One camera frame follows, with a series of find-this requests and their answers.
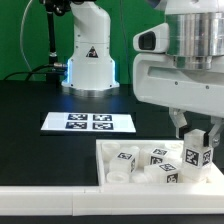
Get white square tabletop tray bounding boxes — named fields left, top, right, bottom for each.
left=96, top=140, right=224, bottom=185

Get black camera stand pole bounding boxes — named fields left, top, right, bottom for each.
left=39, top=0, right=72, bottom=84

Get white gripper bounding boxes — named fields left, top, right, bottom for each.
left=133, top=23, right=224, bottom=148

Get white marker base sheet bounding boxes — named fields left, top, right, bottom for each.
left=41, top=112, right=136, bottom=133

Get grey cable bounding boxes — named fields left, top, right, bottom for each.
left=19, top=0, right=35, bottom=73

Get white L-shaped corner fence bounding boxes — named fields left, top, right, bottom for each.
left=0, top=143, right=224, bottom=217

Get black cables on table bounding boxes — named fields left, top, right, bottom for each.
left=2, top=61, right=69, bottom=82

